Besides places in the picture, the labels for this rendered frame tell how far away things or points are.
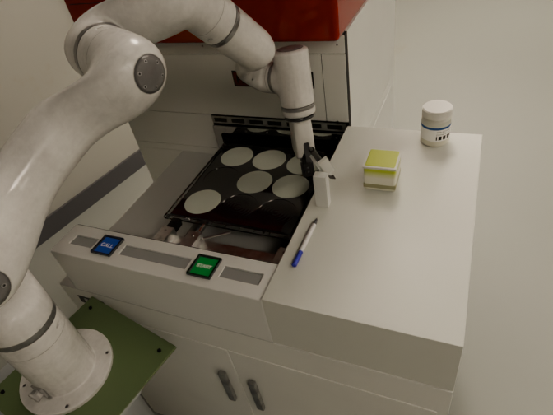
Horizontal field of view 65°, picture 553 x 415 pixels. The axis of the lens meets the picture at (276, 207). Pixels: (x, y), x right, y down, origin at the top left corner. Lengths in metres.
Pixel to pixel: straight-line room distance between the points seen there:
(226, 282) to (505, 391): 1.25
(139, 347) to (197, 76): 0.80
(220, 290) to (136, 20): 0.50
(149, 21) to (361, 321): 0.62
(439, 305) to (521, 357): 1.16
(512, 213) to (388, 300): 1.74
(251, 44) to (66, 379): 0.74
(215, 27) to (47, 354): 0.66
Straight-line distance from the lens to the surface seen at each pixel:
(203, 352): 1.13
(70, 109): 0.72
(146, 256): 1.00
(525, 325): 2.03
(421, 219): 0.94
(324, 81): 1.21
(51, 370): 0.95
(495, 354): 1.93
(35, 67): 2.76
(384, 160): 0.99
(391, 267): 0.85
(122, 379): 0.99
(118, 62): 0.69
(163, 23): 0.80
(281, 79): 1.04
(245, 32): 0.88
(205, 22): 0.83
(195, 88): 1.41
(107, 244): 1.07
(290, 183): 1.17
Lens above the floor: 1.60
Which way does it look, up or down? 40 degrees down
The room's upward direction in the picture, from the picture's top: 11 degrees counter-clockwise
